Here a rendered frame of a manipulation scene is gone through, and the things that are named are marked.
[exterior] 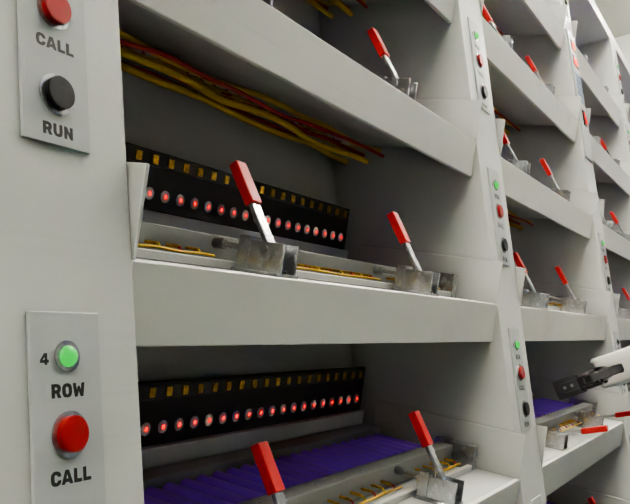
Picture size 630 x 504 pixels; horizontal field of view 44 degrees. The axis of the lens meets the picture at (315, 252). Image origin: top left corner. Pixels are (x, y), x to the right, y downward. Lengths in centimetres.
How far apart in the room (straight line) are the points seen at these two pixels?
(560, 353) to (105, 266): 133
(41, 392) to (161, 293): 10
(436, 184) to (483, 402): 27
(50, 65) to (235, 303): 18
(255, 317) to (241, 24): 20
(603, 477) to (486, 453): 72
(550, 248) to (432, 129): 84
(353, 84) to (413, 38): 37
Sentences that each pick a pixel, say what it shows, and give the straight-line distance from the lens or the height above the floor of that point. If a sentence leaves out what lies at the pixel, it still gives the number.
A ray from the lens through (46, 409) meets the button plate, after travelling 36.
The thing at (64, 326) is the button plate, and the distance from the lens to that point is 37.
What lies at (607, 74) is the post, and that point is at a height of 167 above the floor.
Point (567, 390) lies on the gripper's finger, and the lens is 133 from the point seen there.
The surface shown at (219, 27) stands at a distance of 54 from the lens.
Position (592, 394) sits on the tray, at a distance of 163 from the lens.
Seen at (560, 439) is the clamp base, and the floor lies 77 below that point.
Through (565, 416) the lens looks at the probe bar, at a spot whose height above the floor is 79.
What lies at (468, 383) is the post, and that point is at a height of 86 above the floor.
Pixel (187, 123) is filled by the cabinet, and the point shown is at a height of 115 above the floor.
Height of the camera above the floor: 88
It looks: 9 degrees up
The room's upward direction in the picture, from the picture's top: 5 degrees counter-clockwise
